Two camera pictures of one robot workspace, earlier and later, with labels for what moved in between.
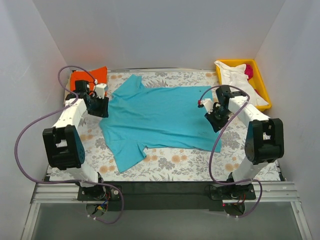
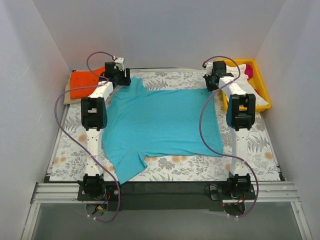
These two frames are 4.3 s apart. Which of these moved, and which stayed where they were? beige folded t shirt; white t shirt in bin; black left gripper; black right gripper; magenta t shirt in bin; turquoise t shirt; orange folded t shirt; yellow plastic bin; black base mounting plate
Moved: turquoise t shirt; black right gripper; black left gripper
Stayed: magenta t shirt in bin; beige folded t shirt; yellow plastic bin; black base mounting plate; white t shirt in bin; orange folded t shirt
